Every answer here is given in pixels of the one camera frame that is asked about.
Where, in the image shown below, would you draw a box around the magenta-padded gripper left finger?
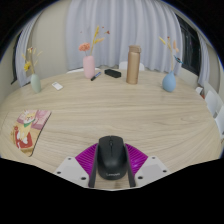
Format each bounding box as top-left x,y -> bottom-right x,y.
53,143 -> 100,189

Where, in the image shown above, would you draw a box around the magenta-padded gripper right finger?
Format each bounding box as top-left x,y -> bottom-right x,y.
124,143 -> 171,188

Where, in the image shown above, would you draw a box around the black computer mouse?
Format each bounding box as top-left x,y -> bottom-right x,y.
95,134 -> 129,181

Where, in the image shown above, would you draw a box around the cartoon print mouse pad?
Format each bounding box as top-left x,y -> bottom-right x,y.
10,109 -> 53,158

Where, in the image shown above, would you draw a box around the white remote control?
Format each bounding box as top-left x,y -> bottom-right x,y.
51,81 -> 64,92

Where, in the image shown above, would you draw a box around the blue vase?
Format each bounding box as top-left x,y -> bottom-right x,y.
162,70 -> 177,93

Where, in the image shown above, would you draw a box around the black marker pen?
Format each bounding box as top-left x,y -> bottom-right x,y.
90,71 -> 102,82

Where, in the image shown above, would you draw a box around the black rectangular case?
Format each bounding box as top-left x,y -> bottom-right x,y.
104,68 -> 122,79

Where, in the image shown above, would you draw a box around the mint green vase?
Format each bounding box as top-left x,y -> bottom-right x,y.
30,73 -> 42,94

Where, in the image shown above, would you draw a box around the pink vase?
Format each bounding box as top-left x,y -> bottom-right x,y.
82,55 -> 96,79

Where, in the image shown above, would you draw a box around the bronze drink bottle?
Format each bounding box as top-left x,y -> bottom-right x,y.
125,44 -> 142,85

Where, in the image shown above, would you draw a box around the dried yellow flowers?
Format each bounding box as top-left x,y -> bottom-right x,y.
21,46 -> 44,75

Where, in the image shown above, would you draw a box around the dried orange pink flowers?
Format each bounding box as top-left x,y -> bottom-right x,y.
78,25 -> 111,57

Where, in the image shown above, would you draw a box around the dried orange flowers with bird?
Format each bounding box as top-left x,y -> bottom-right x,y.
158,35 -> 184,73

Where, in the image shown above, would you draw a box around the narrow white curtain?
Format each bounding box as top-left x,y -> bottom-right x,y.
197,31 -> 211,87
14,13 -> 43,88

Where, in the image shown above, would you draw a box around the dark window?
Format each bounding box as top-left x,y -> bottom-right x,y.
175,13 -> 202,76
10,33 -> 21,84

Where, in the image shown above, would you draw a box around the wide white curtain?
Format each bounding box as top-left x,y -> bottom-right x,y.
64,0 -> 184,75

